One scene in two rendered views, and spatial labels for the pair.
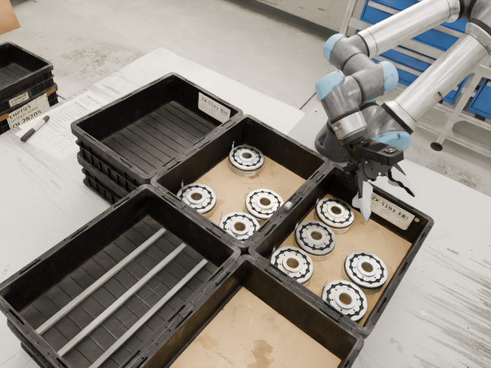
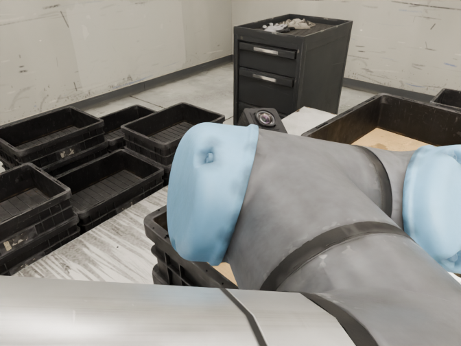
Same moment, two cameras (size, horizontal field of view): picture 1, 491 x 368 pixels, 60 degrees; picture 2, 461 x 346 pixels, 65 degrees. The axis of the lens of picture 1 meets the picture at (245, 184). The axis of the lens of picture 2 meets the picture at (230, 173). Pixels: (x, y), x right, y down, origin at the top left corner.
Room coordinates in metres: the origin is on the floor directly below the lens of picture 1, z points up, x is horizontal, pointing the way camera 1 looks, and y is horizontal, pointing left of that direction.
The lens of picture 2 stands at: (1.12, -0.24, 1.28)
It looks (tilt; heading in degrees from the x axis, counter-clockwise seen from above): 32 degrees down; 195
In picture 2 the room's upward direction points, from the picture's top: straight up
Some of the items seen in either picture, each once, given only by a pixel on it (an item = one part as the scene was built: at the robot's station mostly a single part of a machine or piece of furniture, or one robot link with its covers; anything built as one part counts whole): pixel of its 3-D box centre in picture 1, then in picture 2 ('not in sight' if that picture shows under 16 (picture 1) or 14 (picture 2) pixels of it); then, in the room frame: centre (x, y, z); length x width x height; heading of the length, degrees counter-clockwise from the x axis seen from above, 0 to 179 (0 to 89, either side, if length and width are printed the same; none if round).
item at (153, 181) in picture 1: (245, 174); not in sight; (0.79, 0.01, 0.92); 0.40 x 0.30 x 0.02; 150
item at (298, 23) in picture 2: not in sight; (298, 22); (-1.29, -0.45, 0.88); 0.29 x 0.22 x 0.03; 156
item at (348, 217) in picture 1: (335, 212); not in sight; (0.77, -0.25, 0.86); 0.10 x 0.10 x 0.01
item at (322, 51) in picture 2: not in sight; (289, 97); (-1.16, -0.46, 0.45); 0.60 x 0.45 x 0.90; 156
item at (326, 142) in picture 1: (340, 135); not in sight; (1.11, -0.28, 0.85); 0.15 x 0.15 x 0.10
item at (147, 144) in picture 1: (161, 135); not in sight; (0.94, 0.27, 0.87); 0.40 x 0.30 x 0.11; 150
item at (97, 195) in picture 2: not in sight; (110, 209); (0.05, -1.06, 0.31); 0.40 x 0.30 x 0.34; 156
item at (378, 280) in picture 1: (366, 269); not in sight; (0.61, -0.32, 0.86); 0.10 x 0.10 x 0.01
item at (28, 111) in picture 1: (31, 117); not in sight; (1.43, 1.00, 0.41); 0.31 x 0.02 x 0.16; 156
